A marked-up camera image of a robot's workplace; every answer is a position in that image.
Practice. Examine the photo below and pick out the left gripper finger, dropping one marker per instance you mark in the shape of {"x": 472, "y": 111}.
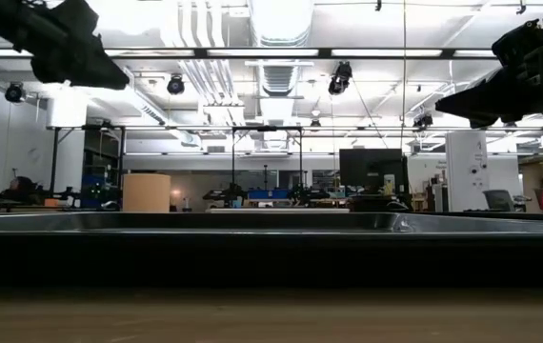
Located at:
{"x": 81, "y": 74}

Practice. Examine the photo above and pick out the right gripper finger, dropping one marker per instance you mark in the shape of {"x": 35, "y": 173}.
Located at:
{"x": 483, "y": 121}
{"x": 481, "y": 100}

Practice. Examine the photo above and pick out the neighbour station robot arm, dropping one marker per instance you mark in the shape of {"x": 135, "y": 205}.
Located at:
{"x": 307, "y": 194}
{"x": 226, "y": 194}

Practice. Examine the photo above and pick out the black plastic tray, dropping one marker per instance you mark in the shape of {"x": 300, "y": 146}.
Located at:
{"x": 271, "y": 257}

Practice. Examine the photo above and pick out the white pillar with signs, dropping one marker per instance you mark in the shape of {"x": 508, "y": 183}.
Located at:
{"x": 467, "y": 171}

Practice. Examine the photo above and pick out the black ceiling spotlight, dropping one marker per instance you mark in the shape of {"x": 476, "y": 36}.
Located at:
{"x": 175, "y": 85}
{"x": 340, "y": 78}
{"x": 423, "y": 121}
{"x": 14, "y": 92}

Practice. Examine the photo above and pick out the grey office chair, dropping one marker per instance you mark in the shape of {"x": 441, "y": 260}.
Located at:
{"x": 498, "y": 200}

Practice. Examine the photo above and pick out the black computer monitor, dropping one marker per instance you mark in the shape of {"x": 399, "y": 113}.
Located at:
{"x": 371, "y": 169}

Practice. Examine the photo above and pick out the overhead light bar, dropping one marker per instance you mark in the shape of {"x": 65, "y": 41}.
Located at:
{"x": 324, "y": 53}

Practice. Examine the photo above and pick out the blue storage bin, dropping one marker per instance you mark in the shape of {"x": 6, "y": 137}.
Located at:
{"x": 269, "y": 194}

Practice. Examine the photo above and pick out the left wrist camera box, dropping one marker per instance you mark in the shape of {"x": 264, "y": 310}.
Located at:
{"x": 78, "y": 16}

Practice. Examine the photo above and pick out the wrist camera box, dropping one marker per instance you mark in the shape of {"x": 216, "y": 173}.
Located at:
{"x": 78, "y": 16}
{"x": 516, "y": 43}

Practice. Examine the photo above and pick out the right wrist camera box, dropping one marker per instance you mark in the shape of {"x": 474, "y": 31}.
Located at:
{"x": 516, "y": 43}

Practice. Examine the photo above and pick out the silver ventilation duct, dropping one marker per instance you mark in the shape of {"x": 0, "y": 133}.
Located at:
{"x": 278, "y": 28}

